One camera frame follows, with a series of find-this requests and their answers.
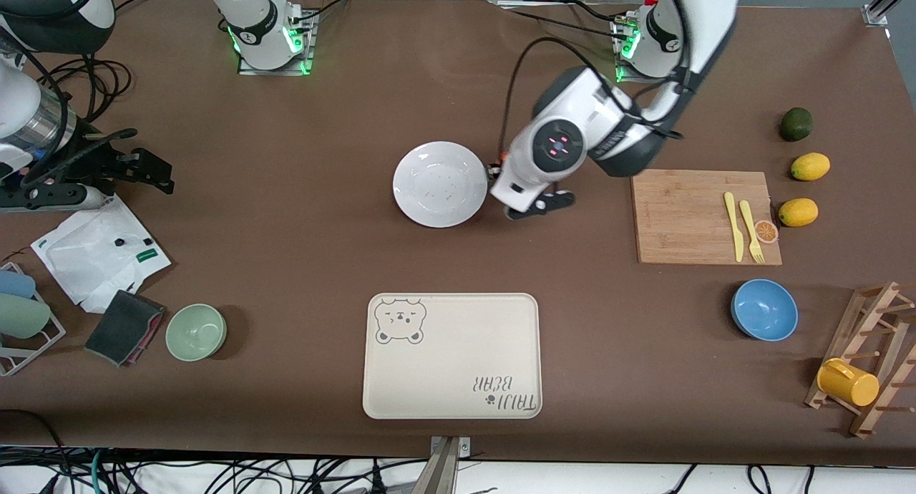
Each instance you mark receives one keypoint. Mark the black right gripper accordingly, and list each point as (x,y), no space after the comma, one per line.
(95,162)

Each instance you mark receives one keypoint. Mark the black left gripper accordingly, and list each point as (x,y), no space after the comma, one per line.
(495,175)

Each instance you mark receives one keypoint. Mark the white round plate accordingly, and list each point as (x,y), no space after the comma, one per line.
(438,185)

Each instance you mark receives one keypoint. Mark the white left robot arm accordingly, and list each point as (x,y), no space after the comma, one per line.
(565,143)

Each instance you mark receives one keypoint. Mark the white plastic bag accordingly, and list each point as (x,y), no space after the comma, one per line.
(86,258)

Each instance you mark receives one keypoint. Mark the dark grey folded cloth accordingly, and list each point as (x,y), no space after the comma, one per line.
(122,326)

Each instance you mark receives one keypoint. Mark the pale green bowl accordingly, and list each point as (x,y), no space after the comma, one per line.
(196,332)

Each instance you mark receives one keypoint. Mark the light blue cup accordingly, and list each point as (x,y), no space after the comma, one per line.
(16,285)

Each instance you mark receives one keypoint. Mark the wooden cutting board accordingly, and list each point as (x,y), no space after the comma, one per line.
(680,215)

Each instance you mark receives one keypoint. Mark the pale green cup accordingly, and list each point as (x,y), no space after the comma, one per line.
(21,316)

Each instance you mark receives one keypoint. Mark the beige bear print tray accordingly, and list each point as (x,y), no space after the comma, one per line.
(451,365)

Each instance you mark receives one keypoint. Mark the yellow plastic knife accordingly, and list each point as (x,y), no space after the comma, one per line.
(736,236)

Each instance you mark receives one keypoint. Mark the yellow plastic fork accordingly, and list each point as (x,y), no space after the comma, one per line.
(750,225)

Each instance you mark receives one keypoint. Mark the toy orange slice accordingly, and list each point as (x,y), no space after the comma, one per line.
(767,231)

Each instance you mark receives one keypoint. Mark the blue bowl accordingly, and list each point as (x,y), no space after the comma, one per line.
(764,310)

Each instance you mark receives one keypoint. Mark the dark green avocado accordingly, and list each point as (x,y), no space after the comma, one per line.
(796,124)

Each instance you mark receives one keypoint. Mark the yellow lemon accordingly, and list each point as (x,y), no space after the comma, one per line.
(810,167)
(798,212)

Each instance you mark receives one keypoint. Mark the wooden cup rack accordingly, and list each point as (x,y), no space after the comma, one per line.
(859,331)

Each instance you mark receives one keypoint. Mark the yellow cup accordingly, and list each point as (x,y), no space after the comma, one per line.
(851,386)

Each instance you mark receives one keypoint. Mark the aluminium corner bar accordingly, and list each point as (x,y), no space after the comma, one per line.
(884,3)

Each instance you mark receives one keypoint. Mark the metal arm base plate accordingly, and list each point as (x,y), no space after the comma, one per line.
(630,75)
(275,71)

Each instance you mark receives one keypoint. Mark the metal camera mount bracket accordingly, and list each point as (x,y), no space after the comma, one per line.
(444,472)

